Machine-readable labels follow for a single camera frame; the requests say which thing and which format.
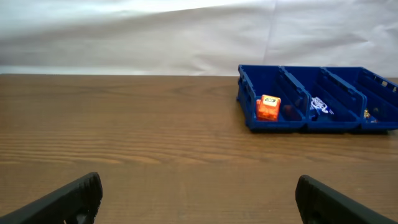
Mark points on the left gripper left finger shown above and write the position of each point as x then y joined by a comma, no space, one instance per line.
62,205

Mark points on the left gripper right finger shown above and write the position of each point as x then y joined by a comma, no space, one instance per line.
326,205

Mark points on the gold candy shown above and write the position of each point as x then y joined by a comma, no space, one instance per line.
367,114

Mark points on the blue candy pack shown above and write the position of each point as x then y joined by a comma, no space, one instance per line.
317,104

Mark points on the blue tray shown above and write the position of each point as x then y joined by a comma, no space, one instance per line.
273,124

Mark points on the orange candy box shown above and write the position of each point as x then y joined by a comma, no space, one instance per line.
269,109

